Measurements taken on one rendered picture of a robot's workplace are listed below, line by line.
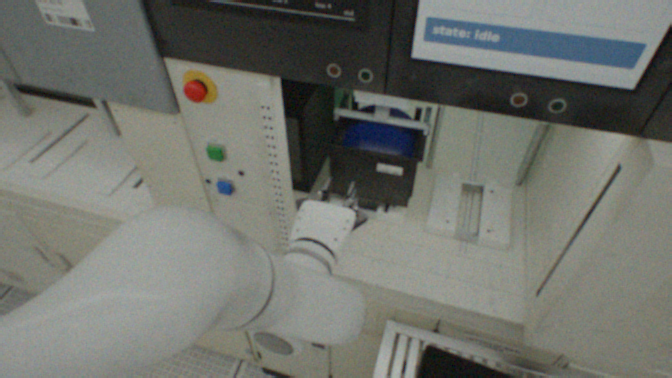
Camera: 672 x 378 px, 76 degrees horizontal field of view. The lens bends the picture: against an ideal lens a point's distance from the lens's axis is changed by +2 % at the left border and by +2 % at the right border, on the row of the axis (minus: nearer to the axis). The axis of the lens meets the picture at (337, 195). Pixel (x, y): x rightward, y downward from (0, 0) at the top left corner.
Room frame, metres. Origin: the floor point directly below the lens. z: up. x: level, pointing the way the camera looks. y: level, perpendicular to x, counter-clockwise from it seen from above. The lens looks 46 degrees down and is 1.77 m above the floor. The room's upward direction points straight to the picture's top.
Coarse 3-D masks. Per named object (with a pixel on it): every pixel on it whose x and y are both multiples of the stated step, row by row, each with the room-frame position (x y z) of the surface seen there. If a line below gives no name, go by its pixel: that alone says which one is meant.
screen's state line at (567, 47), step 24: (432, 24) 0.55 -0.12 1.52; (456, 24) 0.54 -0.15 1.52; (480, 24) 0.53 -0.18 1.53; (480, 48) 0.53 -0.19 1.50; (504, 48) 0.52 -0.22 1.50; (528, 48) 0.51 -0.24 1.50; (552, 48) 0.50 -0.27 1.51; (576, 48) 0.50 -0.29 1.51; (600, 48) 0.49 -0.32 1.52; (624, 48) 0.48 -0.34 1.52
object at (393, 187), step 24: (360, 96) 0.84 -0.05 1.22; (384, 96) 0.84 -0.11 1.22; (336, 120) 0.87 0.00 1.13; (384, 120) 0.84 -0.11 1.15; (408, 120) 0.85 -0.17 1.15; (336, 144) 0.79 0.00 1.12; (336, 168) 0.79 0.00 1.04; (360, 168) 0.77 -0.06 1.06; (384, 168) 0.76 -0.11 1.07; (408, 168) 0.74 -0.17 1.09; (336, 192) 0.79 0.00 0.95; (360, 192) 0.78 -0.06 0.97; (384, 192) 0.76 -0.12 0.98; (408, 192) 0.74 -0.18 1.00
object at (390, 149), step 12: (348, 132) 0.88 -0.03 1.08; (360, 132) 0.87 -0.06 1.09; (372, 132) 0.86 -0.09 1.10; (384, 132) 0.86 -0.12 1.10; (396, 132) 0.85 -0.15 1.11; (348, 144) 0.88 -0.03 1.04; (360, 144) 0.87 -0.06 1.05; (372, 144) 0.87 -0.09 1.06; (384, 144) 0.86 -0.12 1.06; (396, 144) 0.85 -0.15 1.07; (408, 144) 0.84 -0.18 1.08; (408, 156) 0.84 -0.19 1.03
